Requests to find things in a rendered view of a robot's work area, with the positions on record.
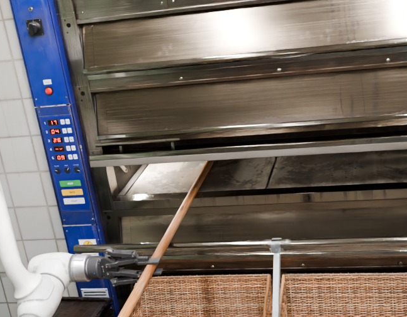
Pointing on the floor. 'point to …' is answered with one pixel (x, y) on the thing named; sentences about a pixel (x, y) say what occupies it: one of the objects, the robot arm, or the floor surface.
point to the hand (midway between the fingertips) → (150, 266)
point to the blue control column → (33, 48)
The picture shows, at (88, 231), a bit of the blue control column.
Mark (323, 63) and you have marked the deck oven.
